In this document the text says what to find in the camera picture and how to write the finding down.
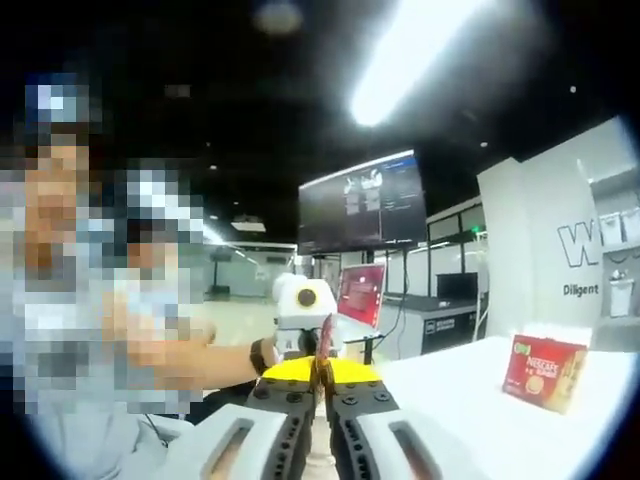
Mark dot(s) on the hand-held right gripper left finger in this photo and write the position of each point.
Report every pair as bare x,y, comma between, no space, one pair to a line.
250,440

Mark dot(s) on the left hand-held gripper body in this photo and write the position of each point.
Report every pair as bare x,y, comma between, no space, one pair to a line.
290,312

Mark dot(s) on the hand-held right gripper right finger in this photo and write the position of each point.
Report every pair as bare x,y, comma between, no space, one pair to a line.
380,440

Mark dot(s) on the red coffee pouch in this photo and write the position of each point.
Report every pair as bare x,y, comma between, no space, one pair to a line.
326,340

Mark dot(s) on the red coffee box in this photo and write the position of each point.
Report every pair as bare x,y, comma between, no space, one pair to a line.
540,372

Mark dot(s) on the person's left hand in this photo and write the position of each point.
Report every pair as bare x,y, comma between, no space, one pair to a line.
273,352

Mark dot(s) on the person's right hand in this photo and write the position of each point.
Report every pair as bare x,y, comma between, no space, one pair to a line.
320,455

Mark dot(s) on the white side desk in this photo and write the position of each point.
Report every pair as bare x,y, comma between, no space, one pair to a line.
360,332

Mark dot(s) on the red laptop screen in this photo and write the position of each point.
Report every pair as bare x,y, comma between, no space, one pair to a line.
362,295

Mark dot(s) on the black cabinet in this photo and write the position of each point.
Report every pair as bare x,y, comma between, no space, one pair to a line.
450,330

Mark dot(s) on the person's grey shirt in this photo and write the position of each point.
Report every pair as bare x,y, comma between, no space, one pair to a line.
100,445

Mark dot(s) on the black screen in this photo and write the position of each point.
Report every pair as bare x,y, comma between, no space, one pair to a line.
457,287

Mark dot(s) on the long ceiling light strip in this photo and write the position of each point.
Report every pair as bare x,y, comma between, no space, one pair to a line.
415,65

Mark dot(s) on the grey metal shelving unit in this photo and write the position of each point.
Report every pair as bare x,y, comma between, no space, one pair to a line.
587,190

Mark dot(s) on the large dark wall monitor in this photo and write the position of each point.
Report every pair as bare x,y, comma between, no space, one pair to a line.
360,205

